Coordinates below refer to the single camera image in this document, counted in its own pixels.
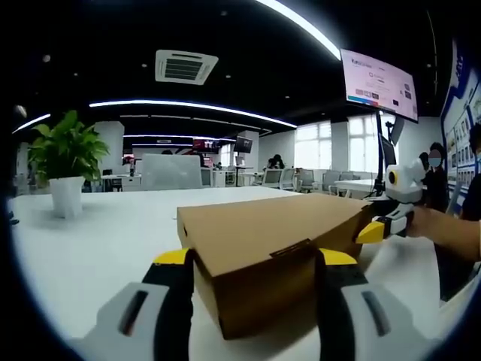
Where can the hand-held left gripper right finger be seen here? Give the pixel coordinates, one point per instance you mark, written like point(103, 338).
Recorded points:
point(360, 319)

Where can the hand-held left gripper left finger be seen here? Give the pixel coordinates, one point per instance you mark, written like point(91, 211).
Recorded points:
point(150, 319)

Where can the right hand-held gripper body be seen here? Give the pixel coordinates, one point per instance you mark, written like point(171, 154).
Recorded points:
point(407, 184)

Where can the brown cardboard shoe box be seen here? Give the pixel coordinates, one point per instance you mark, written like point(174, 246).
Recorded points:
point(263, 233)

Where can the person's right hand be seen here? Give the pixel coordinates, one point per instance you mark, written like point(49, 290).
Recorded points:
point(422, 223)

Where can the black desktop monitor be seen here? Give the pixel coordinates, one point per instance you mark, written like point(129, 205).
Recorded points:
point(388, 150)

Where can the large hanging screen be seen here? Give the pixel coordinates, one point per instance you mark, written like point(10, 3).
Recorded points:
point(379, 86)

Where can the white desk divider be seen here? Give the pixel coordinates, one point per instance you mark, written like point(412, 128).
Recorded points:
point(171, 171)

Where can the green plant in white pot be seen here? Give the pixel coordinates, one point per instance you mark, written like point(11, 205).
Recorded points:
point(67, 150)

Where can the wide ceiling light strip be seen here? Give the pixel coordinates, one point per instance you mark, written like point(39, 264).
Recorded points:
point(300, 26)

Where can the thin ceiling light strip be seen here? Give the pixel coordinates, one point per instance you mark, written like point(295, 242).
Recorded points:
point(188, 107)

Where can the ceiling air conditioner vent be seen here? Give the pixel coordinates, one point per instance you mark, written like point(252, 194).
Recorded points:
point(186, 67)

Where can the blue white wall display board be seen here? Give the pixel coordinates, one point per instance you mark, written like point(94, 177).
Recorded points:
point(456, 150)

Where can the small black wall screen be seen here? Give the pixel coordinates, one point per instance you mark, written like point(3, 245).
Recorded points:
point(243, 144)

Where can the small red wall screen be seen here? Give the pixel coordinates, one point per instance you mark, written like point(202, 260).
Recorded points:
point(206, 146)

